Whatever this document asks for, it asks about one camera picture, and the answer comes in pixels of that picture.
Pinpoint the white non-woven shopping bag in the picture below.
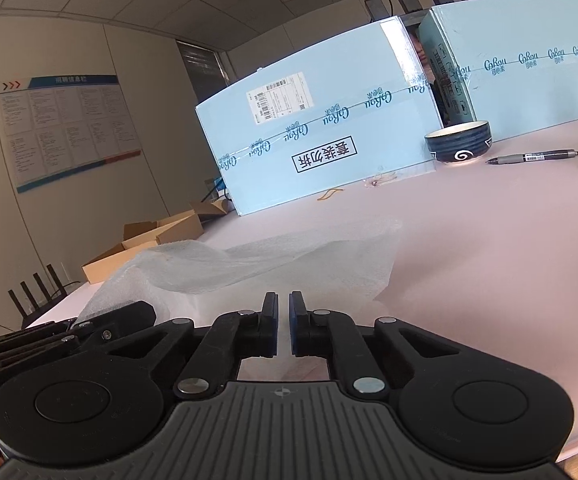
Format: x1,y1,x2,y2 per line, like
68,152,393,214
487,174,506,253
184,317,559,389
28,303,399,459
74,214,403,380

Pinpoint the black wifi router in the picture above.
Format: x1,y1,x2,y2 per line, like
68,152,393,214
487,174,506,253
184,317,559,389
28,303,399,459
8,263,75,328

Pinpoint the open cardboard box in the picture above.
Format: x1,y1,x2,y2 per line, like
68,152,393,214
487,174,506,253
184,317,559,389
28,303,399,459
83,197,233,284

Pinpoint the yellow rubber band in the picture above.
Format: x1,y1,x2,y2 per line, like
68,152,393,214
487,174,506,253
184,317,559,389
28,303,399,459
317,188,343,202

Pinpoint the clear plastic wrapper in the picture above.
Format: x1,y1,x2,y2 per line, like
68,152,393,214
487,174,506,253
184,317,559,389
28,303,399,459
364,171,399,188

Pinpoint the large light blue box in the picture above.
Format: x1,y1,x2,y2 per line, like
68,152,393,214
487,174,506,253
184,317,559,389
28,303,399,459
196,18,441,216

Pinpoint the dark blue ceramic bowl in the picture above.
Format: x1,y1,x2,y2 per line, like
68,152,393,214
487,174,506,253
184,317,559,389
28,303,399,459
425,120,492,164

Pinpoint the grey black pen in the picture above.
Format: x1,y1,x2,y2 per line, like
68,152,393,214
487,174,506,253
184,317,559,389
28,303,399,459
487,150,578,166

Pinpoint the wall info poster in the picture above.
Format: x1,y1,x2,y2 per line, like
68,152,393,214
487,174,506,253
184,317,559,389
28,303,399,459
0,74,141,194

